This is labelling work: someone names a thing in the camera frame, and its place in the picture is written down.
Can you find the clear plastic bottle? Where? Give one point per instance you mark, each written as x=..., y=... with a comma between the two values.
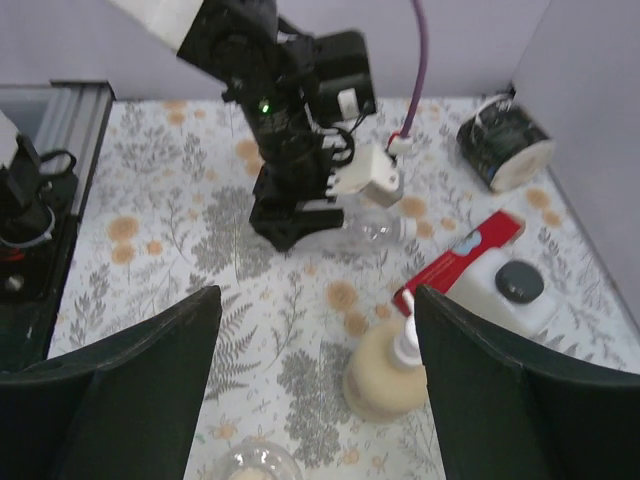
x=256, y=460
x=378, y=229

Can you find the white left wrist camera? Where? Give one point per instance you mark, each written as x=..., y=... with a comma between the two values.
x=371, y=173

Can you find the white bottle black cap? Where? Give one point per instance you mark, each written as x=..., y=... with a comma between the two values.
x=506, y=291

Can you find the red toothpaste box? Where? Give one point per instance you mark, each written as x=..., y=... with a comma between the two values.
x=498, y=230

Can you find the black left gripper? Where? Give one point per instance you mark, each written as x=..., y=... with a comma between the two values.
x=290, y=93

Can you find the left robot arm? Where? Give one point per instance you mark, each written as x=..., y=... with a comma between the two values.
x=192, y=29

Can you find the black patterned box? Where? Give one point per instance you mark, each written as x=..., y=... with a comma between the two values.
x=503, y=144

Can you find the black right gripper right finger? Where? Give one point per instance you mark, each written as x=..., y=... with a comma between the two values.
x=506, y=407

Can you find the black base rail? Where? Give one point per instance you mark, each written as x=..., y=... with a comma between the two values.
x=50, y=142

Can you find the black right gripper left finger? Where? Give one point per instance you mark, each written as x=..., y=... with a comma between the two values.
x=124, y=407

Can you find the beige pump lotion bottle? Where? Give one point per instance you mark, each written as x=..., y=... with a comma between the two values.
x=385, y=378

